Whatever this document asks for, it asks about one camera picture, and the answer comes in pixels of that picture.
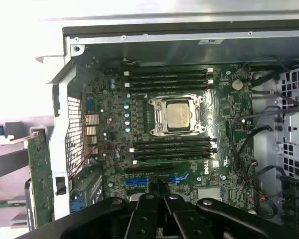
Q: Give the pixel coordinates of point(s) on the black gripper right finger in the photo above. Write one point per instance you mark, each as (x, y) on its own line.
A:
(189, 224)

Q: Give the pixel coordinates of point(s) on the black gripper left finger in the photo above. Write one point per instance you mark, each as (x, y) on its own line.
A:
(142, 221)

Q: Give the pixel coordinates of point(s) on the small silver chipset heatsink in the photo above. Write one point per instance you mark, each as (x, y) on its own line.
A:
(209, 194)

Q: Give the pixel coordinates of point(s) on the blue expansion slot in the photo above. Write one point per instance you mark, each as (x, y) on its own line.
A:
(134, 181)

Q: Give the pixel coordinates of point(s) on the long black expansion slot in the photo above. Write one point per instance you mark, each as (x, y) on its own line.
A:
(149, 170)

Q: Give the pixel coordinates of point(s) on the green RAM stick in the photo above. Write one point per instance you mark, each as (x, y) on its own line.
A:
(5, 204)
(169, 162)

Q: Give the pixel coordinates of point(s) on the green motherboard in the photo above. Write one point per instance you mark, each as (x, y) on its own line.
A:
(214, 154)

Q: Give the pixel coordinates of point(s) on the silver rear port block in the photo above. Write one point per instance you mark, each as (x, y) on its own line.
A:
(92, 127)

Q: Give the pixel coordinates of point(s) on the black plastic fan shroud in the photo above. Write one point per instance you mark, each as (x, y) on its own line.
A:
(294, 196)

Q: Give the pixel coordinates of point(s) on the CPU with paste residue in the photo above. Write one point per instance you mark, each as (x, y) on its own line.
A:
(178, 115)

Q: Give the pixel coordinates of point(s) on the silver disk bay cage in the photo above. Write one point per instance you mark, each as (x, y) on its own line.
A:
(296, 124)

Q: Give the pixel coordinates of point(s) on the silver coin cell battery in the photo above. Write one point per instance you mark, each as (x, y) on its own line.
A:
(237, 84)

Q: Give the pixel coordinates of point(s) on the black open PC case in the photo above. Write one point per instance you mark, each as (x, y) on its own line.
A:
(164, 52)

